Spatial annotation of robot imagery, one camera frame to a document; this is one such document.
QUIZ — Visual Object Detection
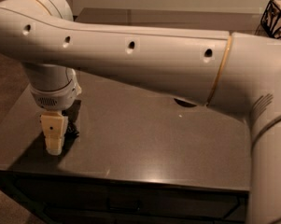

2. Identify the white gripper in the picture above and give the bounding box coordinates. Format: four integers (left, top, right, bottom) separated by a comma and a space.
30, 77, 82, 156

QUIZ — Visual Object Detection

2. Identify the black rxbar chocolate wrapper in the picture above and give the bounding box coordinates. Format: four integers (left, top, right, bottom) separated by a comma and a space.
65, 111, 79, 138

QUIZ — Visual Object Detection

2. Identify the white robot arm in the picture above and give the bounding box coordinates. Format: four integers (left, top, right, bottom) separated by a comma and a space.
0, 0, 281, 224

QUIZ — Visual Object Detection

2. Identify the black wire basket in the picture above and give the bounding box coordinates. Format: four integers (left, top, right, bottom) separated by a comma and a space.
260, 0, 281, 39

